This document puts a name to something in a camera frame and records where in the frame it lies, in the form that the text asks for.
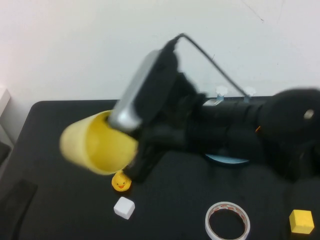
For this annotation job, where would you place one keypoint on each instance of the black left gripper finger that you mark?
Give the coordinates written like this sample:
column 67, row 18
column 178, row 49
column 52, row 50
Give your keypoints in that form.
column 143, row 165

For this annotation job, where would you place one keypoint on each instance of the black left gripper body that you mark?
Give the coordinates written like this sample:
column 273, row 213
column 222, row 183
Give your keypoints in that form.
column 167, row 100

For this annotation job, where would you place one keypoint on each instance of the yellow plastic cup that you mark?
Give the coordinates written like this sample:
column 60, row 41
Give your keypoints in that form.
column 75, row 142

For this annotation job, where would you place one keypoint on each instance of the blue cup stand with posts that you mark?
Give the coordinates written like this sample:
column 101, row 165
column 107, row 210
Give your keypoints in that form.
column 225, row 160

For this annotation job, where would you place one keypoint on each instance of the yellow rubber duck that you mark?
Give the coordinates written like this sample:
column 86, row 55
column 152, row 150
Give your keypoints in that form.
column 121, row 184

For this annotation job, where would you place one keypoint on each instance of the white foam cube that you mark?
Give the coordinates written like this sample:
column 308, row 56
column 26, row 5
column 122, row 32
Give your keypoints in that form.
column 124, row 207

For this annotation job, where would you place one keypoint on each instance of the white double-sided tape roll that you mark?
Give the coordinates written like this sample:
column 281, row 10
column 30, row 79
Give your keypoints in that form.
column 226, row 206

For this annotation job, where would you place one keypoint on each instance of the yellow foam cube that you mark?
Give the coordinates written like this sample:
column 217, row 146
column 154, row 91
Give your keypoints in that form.
column 301, row 221

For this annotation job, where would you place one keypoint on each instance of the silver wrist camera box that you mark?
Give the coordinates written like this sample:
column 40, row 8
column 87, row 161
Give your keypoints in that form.
column 135, row 92

